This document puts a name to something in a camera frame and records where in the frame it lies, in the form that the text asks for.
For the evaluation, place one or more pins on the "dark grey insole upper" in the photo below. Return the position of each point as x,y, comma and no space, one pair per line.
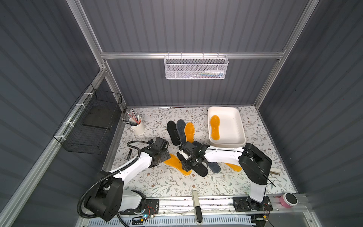
180,126

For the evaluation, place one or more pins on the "black insole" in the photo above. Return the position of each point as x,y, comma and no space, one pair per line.
173,133
200,169

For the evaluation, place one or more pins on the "pink tape roll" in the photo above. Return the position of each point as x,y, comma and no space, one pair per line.
288,200

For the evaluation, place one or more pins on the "black wire basket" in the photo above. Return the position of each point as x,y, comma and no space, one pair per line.
92,128

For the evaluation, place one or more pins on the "white handle tool front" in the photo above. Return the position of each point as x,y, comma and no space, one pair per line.
197,207

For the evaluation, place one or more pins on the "small white object on table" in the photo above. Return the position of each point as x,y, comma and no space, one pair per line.
275,171

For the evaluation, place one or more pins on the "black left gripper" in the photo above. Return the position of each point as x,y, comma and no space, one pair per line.
160,154

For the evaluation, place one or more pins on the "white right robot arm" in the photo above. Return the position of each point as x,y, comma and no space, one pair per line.
253,162

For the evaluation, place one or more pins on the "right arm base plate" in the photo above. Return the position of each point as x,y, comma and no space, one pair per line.
245,203

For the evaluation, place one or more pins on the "yellow fleece insole upper middle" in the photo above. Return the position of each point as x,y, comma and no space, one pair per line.
189,131

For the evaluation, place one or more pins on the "white plastic storage box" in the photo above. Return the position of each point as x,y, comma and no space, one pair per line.
231,128

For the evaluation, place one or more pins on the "dark grey insole lower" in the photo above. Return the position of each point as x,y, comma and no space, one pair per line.
214,166

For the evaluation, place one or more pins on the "white wire mesh basket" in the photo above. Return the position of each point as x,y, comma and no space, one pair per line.
198,67

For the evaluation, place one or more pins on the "white pen cup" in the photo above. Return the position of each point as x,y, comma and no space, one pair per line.
135,122

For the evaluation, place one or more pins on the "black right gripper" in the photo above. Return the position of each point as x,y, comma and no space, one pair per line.
187,158

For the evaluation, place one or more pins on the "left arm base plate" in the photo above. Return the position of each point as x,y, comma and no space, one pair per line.
149,206

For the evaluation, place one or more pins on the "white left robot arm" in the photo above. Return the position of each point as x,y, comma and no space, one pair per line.
106,198

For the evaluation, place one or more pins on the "dark grey insole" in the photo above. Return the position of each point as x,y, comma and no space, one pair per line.
214,166
180,126

